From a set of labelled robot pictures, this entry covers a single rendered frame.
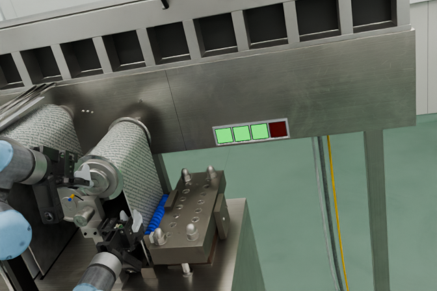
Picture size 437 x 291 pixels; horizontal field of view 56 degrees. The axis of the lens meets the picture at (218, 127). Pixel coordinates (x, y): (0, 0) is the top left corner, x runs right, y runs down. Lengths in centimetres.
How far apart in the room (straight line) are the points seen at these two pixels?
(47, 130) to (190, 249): 56
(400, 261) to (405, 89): 141
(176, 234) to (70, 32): 72
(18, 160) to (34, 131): 40
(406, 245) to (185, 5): 194
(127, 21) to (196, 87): 29
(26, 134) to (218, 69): 59
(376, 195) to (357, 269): 88
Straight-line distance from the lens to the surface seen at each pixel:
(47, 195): 102
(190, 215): 130
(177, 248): 119
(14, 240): 78
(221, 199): 135
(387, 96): 134
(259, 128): 135
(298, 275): 250
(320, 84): 130
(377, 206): 173
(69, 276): 148
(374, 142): 158
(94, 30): 138
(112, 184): 116
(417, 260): 259
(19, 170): 92
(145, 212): 130
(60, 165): 104
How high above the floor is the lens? 176
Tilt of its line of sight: 23 degrees down
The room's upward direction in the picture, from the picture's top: 13 degrees counter-clockwise
